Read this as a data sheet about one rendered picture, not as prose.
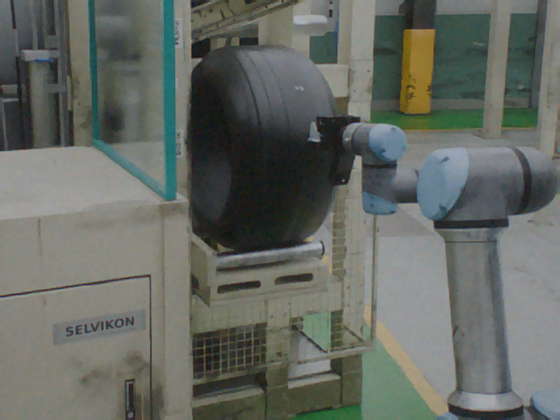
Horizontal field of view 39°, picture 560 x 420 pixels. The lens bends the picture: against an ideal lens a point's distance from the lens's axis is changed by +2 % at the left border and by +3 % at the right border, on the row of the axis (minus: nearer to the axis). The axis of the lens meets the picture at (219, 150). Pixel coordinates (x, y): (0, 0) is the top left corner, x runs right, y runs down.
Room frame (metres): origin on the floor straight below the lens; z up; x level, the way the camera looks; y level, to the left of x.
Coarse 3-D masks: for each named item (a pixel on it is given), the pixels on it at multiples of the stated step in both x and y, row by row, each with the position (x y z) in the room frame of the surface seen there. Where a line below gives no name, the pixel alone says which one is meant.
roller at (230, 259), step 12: (228, 252) 1.98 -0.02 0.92; (240, 252) 1.99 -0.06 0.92; (252, 252) 2.00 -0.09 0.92; (264, 252) 2.01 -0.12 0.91; (276, 252) 2.02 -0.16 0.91; (288, 252) 2.03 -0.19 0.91; (300, 252) 2.04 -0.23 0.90; (312, 252) 2.06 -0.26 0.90; (324, 252) 2.07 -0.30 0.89; (216, 264) 1.95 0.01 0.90; (228, 264) 1.96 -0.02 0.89; (240, 264) 1.98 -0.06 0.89; (252, 264) 2.00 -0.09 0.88
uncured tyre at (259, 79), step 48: (240, 48) 2.10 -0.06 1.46; (288, 48) 2.13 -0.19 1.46; (192, 96) 2.26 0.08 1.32; (240, 96) 1.94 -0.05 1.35; (288, 96) 1.95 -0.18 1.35; (192, 144) 2.37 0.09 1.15; (240, 144) 1.89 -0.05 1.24; (288, 144) 1.89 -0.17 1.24; (192, 192) 2.24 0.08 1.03; (240, 192) 1.89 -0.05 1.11; (288, 192) 1.90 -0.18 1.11; (336, 192) 1.98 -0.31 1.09; (240, 240) 1.97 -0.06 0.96; (288, 240) 2.02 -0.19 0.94
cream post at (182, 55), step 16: (176, 0) 1.99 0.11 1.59; (176, 16) 1.99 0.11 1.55; (176, 48) 1.99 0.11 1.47; (176, 64) 1.99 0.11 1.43; (176, 96) 1.99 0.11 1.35; (176, 112) 1.99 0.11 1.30; (176, 128) 1.99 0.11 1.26; (176, 160) 1.99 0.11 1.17; (176, 176) 1.99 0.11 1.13; (192, 368) 2.01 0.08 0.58; (192, 384) 2.01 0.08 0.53; (192, 400) 2.01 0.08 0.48
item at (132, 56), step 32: (96, 0) 1.66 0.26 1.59; (128, 0) 1.42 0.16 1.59; (160, 0) 1.23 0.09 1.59; (96, 32) 1.67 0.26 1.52; (128, 32) 1.43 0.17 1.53; (160, 32) 1.24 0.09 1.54; (96, 64) 1.68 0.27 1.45; (128, 64) 1.43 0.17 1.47; (160, 64) 1.24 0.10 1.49; (96, 96) 1.69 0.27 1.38; (128, 96) 1.44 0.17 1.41; (160, 96) 1.25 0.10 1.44; (96, 128) 1.70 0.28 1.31; (128, 128) 1.44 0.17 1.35; (160, 128) 1.25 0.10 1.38; (128, 160) 1.45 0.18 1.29; (160, 160) 1.25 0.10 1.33; (160, 192) 1.23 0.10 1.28
